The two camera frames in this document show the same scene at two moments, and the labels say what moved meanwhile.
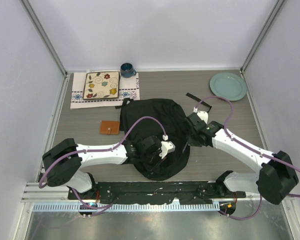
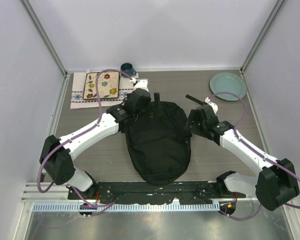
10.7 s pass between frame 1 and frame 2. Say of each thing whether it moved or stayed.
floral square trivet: stayed
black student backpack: stayed
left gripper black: moved
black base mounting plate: stayed
